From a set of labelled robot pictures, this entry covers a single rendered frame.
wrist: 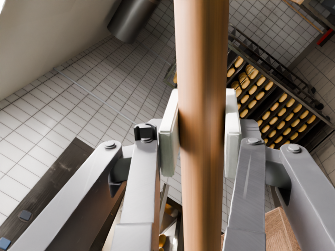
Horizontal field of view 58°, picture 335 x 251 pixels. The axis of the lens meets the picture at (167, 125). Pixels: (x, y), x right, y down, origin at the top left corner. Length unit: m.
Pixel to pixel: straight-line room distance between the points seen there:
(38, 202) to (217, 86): 1.59
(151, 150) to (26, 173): 1.68
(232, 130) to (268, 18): 5.10
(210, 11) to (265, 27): 5.11
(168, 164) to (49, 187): 1.65
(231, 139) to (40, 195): 1.63
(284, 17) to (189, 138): 5.13
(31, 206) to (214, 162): 1.54
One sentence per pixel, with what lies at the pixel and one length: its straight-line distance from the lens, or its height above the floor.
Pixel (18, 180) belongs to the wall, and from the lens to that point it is 1.78.
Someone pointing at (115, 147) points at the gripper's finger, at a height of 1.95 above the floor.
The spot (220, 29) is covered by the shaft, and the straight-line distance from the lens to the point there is 0.17.
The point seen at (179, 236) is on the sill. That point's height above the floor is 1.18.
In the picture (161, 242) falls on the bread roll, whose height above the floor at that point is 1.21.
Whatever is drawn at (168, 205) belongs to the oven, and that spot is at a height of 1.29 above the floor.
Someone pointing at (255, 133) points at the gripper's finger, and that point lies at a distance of 0.18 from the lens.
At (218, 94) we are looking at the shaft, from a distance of 0.18.
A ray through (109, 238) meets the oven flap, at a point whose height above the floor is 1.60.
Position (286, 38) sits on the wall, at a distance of 5.36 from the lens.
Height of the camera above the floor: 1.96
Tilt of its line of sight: 9 degrees down
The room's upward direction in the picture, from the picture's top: 55 degrees counter-clockwise
